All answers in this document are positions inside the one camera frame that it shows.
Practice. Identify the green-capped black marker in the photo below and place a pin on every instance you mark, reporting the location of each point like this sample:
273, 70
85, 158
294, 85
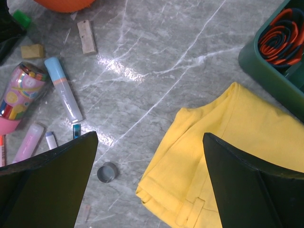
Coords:
22, 18

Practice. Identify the green compartment tray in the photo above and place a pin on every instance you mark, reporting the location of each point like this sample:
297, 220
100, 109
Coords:
287, 85

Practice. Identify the white pen lilac cap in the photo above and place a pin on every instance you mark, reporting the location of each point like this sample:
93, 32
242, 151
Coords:
51, 141

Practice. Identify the orange pen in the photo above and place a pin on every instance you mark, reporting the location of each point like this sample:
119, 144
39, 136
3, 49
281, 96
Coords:
2, 151

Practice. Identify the beige rectangular eraser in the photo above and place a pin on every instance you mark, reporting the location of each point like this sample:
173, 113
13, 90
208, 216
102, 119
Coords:
87, 37

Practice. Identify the dark blue pen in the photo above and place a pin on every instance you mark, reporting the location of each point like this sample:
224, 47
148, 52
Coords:
76, 130

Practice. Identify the yellow folded cloth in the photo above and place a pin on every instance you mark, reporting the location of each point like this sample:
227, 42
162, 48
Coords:
176, 185

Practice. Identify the small grey round lid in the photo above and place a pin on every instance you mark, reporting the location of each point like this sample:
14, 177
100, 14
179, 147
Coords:
107, 172

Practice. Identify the purple pink highlighter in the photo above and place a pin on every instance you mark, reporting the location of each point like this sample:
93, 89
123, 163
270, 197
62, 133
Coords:
29, 142

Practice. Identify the pink tube of crayons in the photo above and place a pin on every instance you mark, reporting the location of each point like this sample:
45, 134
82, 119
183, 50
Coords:
25, 85

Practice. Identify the orange round desk organizer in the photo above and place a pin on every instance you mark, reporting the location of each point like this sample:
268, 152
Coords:
65, 6

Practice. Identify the orange navy rolled tie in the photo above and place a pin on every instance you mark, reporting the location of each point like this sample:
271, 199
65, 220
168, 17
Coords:
281, 44

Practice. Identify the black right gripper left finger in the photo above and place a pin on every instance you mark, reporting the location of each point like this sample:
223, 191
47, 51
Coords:
46, 191

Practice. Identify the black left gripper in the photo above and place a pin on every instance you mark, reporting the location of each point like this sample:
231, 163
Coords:
11, 31

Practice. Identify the small tan eraser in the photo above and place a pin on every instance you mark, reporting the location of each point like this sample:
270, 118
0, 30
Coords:
32, 51

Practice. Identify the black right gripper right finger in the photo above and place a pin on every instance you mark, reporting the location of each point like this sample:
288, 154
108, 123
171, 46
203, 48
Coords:
251, 192

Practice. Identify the blue-capped clear highlighter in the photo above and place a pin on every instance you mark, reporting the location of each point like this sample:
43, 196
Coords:
63, 89

